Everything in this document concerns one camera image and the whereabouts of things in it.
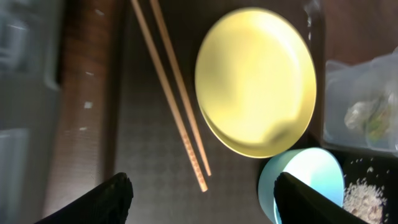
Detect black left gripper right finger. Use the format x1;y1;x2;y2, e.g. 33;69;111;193
274;172;366;224

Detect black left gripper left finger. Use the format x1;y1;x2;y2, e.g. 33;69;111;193
37;172;134;224

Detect light blue bowl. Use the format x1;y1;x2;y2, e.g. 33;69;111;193
257;147;345;223

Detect rice food scraps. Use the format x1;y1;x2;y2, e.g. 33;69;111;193
341;158;391;224

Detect green orange snack wrapper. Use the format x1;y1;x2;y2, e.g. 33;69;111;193
365;96;397;151

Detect black waste tray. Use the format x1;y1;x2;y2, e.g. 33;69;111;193
329;148;398;224

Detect clear plastic waste bin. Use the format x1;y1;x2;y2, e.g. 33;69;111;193
323;51;397;155

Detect grey plastic dishwasher rack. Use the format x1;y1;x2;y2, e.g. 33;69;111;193
1;0;65;223

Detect dark brown serving tray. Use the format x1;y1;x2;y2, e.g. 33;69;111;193
114;0;324;223

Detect left wooden chopstick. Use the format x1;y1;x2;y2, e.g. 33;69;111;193
131;0;208;192

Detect wooden chopstick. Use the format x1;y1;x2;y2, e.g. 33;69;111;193
131;0;208;192
150;0;211;176

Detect yellow plate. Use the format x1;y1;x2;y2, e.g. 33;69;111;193
195;7;317;158

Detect right wooden chopstick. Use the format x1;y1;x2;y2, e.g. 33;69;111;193
150;0;211;176

